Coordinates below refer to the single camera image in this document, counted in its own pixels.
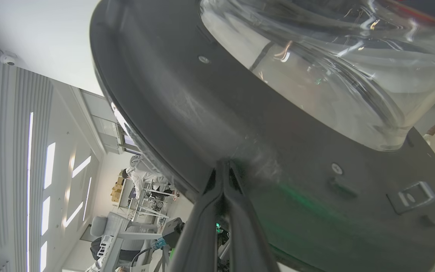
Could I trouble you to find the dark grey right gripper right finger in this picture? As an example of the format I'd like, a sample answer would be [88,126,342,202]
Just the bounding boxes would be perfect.
[224,160,281,272]

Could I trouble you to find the grey sofa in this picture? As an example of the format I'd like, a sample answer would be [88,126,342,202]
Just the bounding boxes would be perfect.
[89,212,157,265]

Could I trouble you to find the white dome security camera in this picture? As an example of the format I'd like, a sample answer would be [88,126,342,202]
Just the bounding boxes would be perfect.
[0,52,18,67]

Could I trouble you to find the dark grey washing machine door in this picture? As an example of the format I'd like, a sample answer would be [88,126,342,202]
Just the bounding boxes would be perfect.
[89,0,435,272]

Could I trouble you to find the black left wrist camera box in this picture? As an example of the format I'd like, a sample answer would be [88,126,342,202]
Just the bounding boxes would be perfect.
[162,217,185,249]

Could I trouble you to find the metal rack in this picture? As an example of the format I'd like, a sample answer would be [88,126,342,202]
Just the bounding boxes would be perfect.
[128,181,176,227]

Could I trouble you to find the cardboard boxes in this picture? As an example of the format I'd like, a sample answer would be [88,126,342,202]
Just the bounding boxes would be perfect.
[110,171,127,203]

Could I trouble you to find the person in white clothes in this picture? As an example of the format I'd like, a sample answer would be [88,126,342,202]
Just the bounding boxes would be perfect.
[122,154,171,199]

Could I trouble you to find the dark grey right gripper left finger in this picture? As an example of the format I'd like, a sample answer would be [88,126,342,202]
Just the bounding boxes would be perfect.
[168,161,224,272]

